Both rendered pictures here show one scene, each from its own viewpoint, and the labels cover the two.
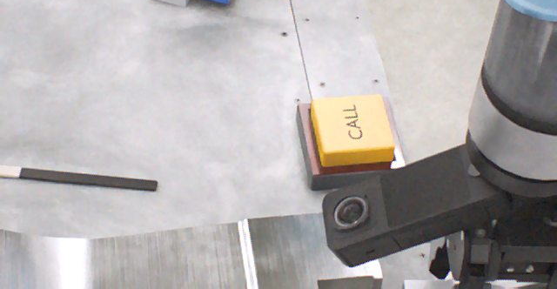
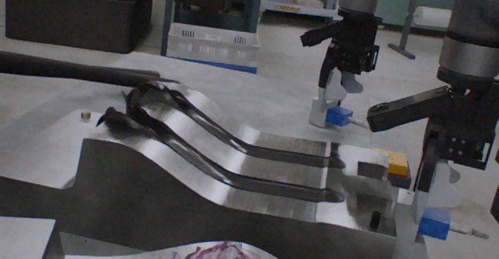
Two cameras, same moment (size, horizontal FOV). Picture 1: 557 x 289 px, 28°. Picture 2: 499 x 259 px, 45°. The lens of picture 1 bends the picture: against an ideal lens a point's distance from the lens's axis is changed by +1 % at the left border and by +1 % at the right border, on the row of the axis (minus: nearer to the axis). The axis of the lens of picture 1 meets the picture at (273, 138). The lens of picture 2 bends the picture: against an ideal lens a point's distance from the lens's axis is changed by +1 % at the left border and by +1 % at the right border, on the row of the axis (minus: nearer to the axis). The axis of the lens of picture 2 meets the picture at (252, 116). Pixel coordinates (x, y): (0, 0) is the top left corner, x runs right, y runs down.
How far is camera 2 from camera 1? 0.52 m
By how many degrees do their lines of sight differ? 34
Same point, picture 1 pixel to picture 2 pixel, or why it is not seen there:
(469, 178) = (436, 93)
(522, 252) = (456, 130)
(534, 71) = (466, 9)
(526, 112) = (462, 33)
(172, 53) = (312, 135)
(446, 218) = (422, 105)
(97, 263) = (261, 136)
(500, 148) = (450, 58)
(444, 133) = not seen: outside the picture
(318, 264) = (359, 157)
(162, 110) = not seen: hidden behind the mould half
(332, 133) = not seen: hidden behind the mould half
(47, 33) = (261, 119)
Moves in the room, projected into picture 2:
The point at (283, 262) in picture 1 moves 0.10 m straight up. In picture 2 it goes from (343, 153) to (357, 88)
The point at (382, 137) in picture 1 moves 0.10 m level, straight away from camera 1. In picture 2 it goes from (402, 162) to (417, 147)
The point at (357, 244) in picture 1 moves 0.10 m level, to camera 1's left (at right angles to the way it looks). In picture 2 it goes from (379, 113) to (309, 96)
